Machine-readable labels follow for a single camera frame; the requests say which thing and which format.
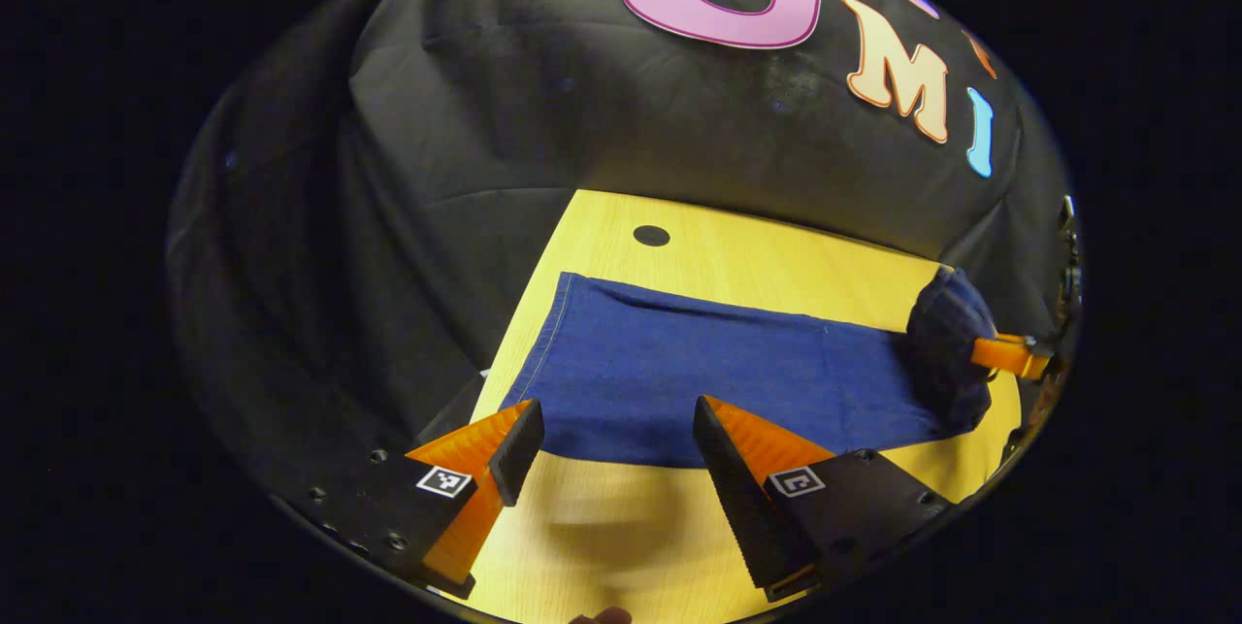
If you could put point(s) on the black backdrop cloth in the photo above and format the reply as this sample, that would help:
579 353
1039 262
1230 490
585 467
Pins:
485 100

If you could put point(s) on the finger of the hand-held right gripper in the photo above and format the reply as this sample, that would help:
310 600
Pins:
1004 352

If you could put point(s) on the blue denim jeans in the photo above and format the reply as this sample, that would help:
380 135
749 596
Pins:
737 381

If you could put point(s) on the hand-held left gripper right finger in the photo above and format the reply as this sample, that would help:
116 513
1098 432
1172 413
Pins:
737 498

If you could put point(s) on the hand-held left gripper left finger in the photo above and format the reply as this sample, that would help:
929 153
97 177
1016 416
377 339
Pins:
519 454

